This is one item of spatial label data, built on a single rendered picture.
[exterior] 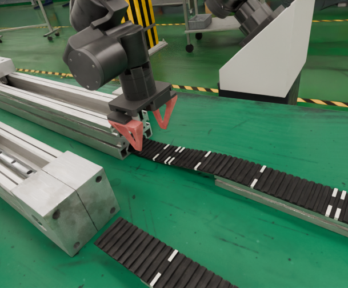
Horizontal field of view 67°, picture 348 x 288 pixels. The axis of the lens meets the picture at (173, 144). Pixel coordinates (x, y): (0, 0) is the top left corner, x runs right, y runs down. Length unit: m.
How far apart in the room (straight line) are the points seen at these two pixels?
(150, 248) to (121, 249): 0.04
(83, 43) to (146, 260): 0.29
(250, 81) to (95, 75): 0.44
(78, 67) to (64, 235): 0.23
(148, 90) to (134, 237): 0.23
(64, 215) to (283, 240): 0.29
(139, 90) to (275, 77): 0.36
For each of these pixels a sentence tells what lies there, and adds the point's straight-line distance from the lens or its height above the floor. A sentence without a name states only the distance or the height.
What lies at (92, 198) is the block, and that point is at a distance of 0.41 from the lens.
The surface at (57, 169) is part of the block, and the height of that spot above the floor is 0.87.
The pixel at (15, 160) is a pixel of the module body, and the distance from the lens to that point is 0.58.
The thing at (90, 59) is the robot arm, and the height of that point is 1.02.
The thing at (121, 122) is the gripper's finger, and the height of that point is 0.90.
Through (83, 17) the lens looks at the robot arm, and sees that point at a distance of 0.45.
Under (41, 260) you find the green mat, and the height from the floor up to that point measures 0.78.
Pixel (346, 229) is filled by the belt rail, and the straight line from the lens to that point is 0.42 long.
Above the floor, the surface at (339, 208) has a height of 0.81.
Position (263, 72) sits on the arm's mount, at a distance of 0.69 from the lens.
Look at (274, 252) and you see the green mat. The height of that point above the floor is 0.78.
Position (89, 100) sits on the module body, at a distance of 0.67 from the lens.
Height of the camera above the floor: 1.11
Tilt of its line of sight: 37 degrees down
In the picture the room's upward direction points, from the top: 11 degrees counter-clockwise
